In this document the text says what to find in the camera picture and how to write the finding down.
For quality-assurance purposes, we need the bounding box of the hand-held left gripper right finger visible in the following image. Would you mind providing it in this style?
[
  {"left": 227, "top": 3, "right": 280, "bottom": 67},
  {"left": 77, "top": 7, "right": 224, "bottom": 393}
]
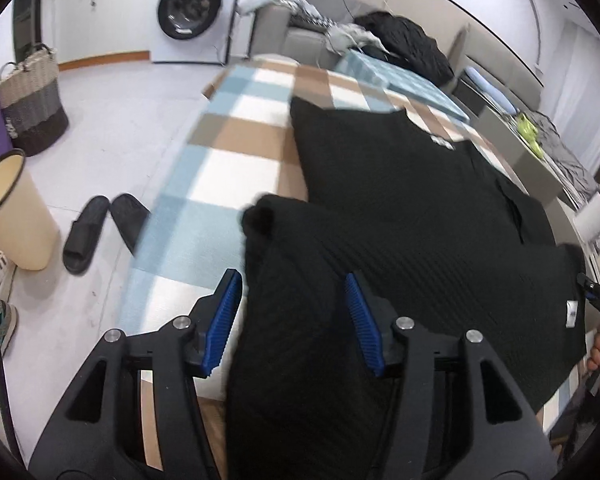
[{"left": 344, "top": 272, "right": 561, "bottom": 480}]

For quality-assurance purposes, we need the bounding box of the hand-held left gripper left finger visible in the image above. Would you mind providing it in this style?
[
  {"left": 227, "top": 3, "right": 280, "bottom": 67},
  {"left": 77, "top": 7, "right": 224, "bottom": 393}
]
[{"left": 27, "top": 268, "right": 244, "bottom": 480}]

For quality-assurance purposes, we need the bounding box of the black knit sweater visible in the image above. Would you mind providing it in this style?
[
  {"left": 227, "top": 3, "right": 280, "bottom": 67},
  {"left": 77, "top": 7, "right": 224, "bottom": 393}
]
[{"left": 227, "top": 96, "right": 588, "bottom": 480}]

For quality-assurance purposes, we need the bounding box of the black slipper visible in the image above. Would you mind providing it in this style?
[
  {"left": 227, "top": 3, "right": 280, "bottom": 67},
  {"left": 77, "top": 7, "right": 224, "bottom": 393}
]
[
  {"left": 110, "top": 192, "right": 151, "bottom": 256},
  {"left": 62, "top": 196, "right": 110, "bottom": 275}
]

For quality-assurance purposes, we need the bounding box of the grey crumpled bedding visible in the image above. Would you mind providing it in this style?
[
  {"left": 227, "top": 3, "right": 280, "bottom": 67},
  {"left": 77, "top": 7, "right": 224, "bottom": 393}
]
[{"left": 525, "top": 110, "right": 600, "bottom": 206}]

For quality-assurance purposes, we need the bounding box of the grey low partition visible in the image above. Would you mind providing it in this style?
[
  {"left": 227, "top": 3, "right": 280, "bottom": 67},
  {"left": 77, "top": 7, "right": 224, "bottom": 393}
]
[{"left": 475, "top": 105, "right": 581, "bottom": 211}]

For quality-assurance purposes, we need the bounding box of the brown blue checked blanket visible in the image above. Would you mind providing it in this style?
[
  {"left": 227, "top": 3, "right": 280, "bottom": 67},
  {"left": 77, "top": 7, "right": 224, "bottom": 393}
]
[{"left": 117, "top": 57, "right": 588, "bottom": 471}]

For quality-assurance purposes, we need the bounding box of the yellow green cloth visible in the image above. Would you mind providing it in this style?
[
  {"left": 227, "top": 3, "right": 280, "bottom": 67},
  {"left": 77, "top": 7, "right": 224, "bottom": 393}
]
[{"left": 515, "top": 112, "right": 543, "bottom": 158}]

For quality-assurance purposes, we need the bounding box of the cream waste bin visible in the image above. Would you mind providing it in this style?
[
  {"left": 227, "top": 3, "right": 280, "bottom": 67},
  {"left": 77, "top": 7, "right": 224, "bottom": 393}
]
[{"left": 0, "top": 150, "right": 61, "bottom": 271}]

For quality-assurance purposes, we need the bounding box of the light blue pillow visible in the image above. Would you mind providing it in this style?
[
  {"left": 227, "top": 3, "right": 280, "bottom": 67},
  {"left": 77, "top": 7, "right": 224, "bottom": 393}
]
[{"left": 462, "top": 67, "right": 518, "bottom": 113}]

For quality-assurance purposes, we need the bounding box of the folded light blue blanket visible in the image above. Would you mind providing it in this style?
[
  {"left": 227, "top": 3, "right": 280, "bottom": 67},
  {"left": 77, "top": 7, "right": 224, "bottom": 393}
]
[{"left": 332, "top": 50, "right": 471, "bottom": 121}]

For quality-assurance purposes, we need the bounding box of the white washing machine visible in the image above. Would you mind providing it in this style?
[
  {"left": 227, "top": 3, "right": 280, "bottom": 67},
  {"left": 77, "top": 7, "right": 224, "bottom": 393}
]
[{"left": 151, "top": 0, "right": 244, "bottom": 66}]

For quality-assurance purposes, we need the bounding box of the black quilted jacket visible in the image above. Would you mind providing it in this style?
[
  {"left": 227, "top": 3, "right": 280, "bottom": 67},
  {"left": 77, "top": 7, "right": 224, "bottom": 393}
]
[{"left": 354, "top": 10, "right": 455, "bottom": 86}]

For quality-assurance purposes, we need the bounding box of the grey garment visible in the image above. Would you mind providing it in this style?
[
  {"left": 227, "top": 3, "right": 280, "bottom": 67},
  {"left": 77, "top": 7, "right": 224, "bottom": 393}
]
[{"left": 325, "top": 22, "right": 381, "bottom": 56}]

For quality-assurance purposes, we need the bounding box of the woven laundry basket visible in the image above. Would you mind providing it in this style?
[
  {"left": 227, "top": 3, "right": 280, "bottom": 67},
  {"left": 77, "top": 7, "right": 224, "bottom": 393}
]
[{"left": 0, "top": 42, "right": 70, "bottom": 157}]

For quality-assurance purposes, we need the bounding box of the black white patterned cushion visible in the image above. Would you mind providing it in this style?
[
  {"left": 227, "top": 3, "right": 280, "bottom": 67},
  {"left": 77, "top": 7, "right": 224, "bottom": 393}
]
[{"left": 290, "top": 12, "right": 337, "bottom": 36}]

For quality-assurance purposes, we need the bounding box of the white kitchen cabinet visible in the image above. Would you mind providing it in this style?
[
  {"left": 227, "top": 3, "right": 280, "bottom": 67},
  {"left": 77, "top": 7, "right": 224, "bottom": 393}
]
[{"left": 40, "top": 0, "right": 161, "bottom": 68}]

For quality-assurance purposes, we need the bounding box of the light grey throw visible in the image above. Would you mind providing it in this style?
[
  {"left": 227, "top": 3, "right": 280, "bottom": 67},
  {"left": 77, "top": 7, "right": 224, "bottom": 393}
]
[{"left": 237, "top": 0, "right": 321, "bottom": 26}]

